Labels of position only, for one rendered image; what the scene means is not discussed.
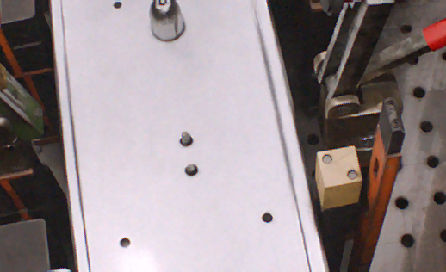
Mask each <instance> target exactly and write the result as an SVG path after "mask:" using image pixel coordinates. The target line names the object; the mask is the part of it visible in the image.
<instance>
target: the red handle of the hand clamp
mask: <svg viewBox="0 0 446 272"><path fill-rule="evenodd" d="M444 47H446V18H445V19H442V20H440V21H438V22H436V23H435V24H434V23H433V24H431V25H430V26H429V27H427V28H424V29H423V32H419V33H418V34H416V35H413V36H412V37H410V38H408V39H407V40H403V41H401V42H400V43H396V44H395V45H393V46H391V47H387V48H386V49H384V50H382V51H381V52H378V53H376V54H374V55H372V57H371V59H370V61H369V64H368V67H367V68H366V70H365V72H364V75H363V77H362V79H361V81H360V84H361V83H365V82H366V81H368V80H370V79H372V78H375V77H377V76H379V75H381V74H384V73H385V72H387V71H389V70H392V69H394V68H396V67H398V66H399V65H403V64H405V63H406V62H408V61H411V60H413V59H415V58H417V57H420V56H422V55H423V54H426V53H429V52H430V51H433V52H435V51H437V50H438V49H442V48H444ZM337 72H338V71H332V72H331V73H330V74H329V76H327V77H326V83H327V89H328V90H329V91H330V89H331V87H332V83H333V80H334V78H335V76H336V75H337Z"/></svg>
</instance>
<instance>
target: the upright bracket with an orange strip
mask: <svg viewBox="0 0 446 272"><path fill-rule="evenodd" d="M405 136H406V131H405V128H404V126H403V123H402V119H401V118H400V110H399V106H398V104H397V102H396V101H395V100H394V99H393V98H388V99H383V101H382V105H381V116H380V119H379V123H378V124H377V130H376V135H375V142H374V145H373V149H372V156H371V160H370V164H369V171H368V174H367V179H366V187H365V190H364V194H363V198H362V205H361V208H360V212H359V216H358V221H357V228H356V235H355V237H354V241H353V245H352V249H351V253H350V260H349V263H348V268H347V271H346V272H369V270H370V267H371V264H372V262H373V257H374V253H375V248H376V246H377V243H378V240H379V237H380V235H381V228H382V225H383V221H384V219H385V216H386V214H387V209H388V206H389V201H390V197H391V195H392V192H393V187H394V184H395V178H396V176H397V173H398V171H399V167H400V160H401V158H402V153H401V148H402V145H403V142H404V140H405Z"/></svg>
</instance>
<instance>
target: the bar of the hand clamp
mask: <svg viewBox="0 0 446 272"><path fill-rule="evenodd" d="M320 2H321V6H322V9H323V11H324V12H326V14H327V15H328V16H334V15H339V14H340V11H341V14H340V16H339V18H338V23H337V25H336V27H335V29H334V31H333V33H334V34H333V36H332V37H331V41H330V45H329V47H328V50H327V52H326V54H325V59H324V62H323V64H322V66H321V68H320V73H319V75H318V81H319V84H325V83H326V77H327V76H329V74H330V73H331V72H332V71H338V72H337V75H336V76H335V78H334V80H333V83H332V87H331V89H330V91H329V94H328V97H327V99H326V102H325V104H326V103H327V102H328V101H329V100H331V99H332V98H333V97H336V96H347V95H352V96H354V95H355V94H356V91H357V88H358V86H359V85H360V81H361V79H362V77H363V75H364V72H365V70H366V68H367V67H368V64H369V61H370V59H371V57H372V55H373V51H374V50H375V47H376V44H377V41H378V40H379V39H380V35H381V32H382V31H383V29H384V26H385V24H386V22H387V18H388V17H389V15H390V13H391V9H392V7H393V6H394V5H395V3H396V2H397V0H320ZM324 107H325V105H324Z"/></svg>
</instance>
